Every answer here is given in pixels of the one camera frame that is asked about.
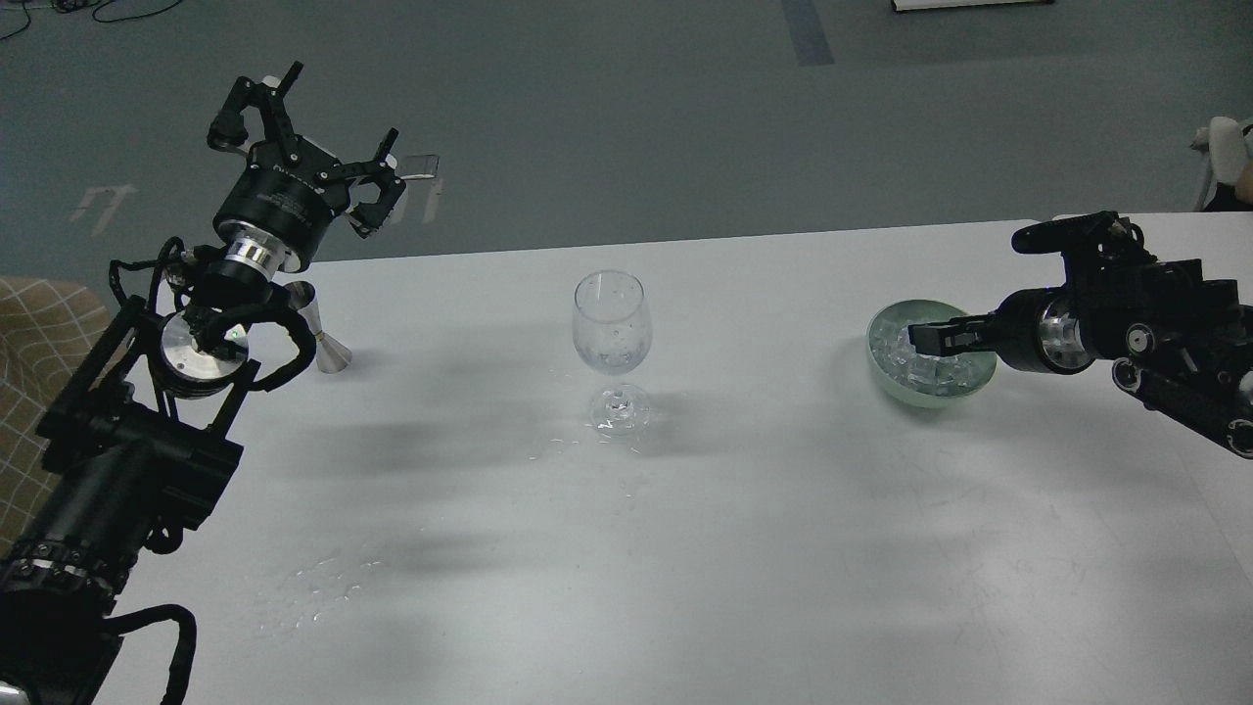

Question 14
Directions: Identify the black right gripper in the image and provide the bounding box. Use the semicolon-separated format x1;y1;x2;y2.
908;287;1096;376

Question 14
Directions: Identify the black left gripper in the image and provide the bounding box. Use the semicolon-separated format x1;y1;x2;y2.
207;63;407;274

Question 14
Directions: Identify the pile of clear ice cubes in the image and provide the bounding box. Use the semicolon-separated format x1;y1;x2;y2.
870;318;984;397

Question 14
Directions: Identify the steel cocktail jigger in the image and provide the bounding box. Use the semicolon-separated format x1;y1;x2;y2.
283;280;352;374

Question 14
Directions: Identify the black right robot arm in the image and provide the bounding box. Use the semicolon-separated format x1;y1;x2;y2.
908;212;1252;460

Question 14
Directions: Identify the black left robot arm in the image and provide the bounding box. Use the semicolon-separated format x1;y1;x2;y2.
3;63;410;704

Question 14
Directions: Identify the clear wine glass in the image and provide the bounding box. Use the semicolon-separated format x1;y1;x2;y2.
573;269;653;440

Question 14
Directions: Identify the green bowl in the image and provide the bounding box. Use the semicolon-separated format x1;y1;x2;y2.
865;301;997;409

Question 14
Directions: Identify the beige checkered chair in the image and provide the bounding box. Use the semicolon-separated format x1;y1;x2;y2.
1;275;112;552

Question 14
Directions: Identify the person in white shirt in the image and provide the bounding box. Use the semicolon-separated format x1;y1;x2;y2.
1190;116;1252;212

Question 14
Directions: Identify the black floor cable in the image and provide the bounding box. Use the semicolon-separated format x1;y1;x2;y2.
0;0;184;40

